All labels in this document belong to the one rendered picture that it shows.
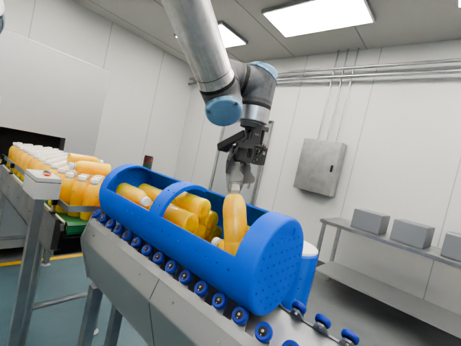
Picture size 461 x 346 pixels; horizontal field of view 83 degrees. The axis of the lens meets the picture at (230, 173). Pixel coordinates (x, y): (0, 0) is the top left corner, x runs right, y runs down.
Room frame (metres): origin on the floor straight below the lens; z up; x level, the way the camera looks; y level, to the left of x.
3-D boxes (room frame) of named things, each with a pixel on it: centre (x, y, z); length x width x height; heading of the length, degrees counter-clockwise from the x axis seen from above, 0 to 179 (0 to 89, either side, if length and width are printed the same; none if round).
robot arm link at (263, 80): (0.78, -0.03, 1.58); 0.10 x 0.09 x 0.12; 107
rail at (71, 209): (1.37, 0.58, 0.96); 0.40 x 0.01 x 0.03; 140
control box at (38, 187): (1.22, 0.86, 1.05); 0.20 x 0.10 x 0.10; 50
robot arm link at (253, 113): (0.79, -0.03, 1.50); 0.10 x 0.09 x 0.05; 140
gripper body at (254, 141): (0.78, -0.04, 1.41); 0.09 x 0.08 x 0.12; 50
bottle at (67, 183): (1.35, 0.82, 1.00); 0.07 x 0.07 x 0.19
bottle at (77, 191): (1.34, 0.74, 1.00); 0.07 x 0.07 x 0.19
